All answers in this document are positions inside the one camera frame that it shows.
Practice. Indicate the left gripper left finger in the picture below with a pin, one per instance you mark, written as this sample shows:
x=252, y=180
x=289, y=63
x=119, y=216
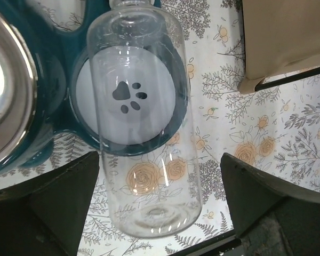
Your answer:
x=46, y=215

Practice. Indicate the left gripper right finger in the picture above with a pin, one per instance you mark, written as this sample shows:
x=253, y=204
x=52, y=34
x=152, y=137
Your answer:
x=270, y=215

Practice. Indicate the stainless steel bowl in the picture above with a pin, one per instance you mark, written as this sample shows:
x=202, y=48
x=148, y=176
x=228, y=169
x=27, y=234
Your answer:
x=18, y=88

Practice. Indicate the teal pet bowl stand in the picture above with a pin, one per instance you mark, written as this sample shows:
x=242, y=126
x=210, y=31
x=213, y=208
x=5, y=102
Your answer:
x=65, y=98

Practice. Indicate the beige fabric pet tent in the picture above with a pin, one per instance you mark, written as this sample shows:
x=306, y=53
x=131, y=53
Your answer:
x=282, y=38

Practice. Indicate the clear plastic water bottle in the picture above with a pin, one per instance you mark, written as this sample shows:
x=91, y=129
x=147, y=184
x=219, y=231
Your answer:
x=145, y=123

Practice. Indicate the black tent pole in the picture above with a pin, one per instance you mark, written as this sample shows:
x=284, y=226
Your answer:
x=285, y=80

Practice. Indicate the floral patterned table mat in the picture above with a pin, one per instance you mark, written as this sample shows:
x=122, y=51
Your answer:
x=277, y=130

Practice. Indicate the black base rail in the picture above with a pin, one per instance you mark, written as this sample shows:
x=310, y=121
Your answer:
x=226, y=244

